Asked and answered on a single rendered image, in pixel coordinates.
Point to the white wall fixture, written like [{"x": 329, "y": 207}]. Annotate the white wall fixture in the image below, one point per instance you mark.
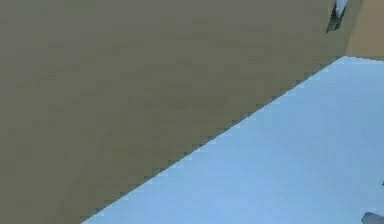
[{"x": 340, "y": 7}]

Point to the dark grey flat object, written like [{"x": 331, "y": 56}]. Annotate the dark grey flat object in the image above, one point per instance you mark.
[{"x": 375, "y": 219}]

